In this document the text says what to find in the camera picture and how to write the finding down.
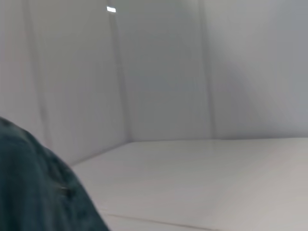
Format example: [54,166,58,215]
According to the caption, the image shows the blue denim shorts with embroidery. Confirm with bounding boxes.
[0,116,110,231]

